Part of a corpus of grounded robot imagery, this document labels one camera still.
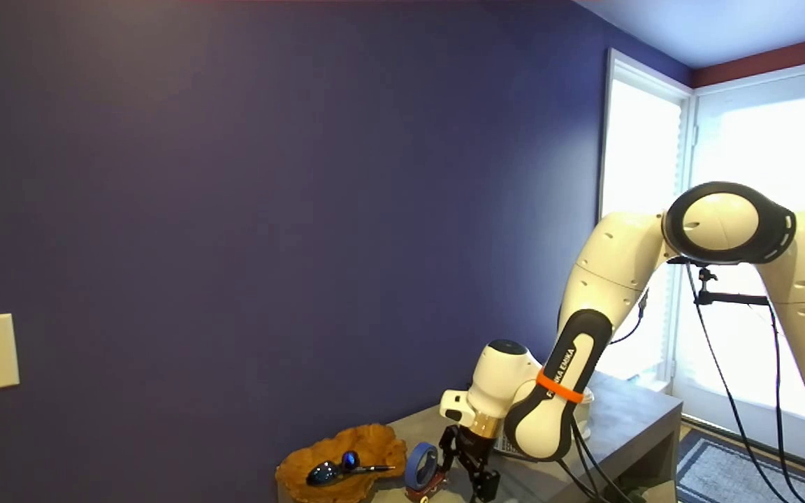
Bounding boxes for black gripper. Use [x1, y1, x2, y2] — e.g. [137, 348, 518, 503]
[436, 422, 506, 503]

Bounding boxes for black sunglasses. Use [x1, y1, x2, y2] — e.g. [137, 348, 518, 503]
[301, 447, 390, 490]

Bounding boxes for blue bordered rug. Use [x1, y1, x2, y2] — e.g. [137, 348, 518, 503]
[677, 427, 805, 503]

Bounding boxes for orange arm strap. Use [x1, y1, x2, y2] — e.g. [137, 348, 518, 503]
[534, 370, 586, 408]

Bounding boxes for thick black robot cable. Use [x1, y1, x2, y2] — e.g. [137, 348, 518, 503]
[685, 264, 789, 503]
[762, 277, 805, 503]

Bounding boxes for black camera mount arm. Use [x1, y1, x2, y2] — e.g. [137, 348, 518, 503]
[692, 264, 770, 311]

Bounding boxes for bright window with white frame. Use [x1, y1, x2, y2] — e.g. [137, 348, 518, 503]
[670, 53, 805, 461]
[594, 49, 696, 388]

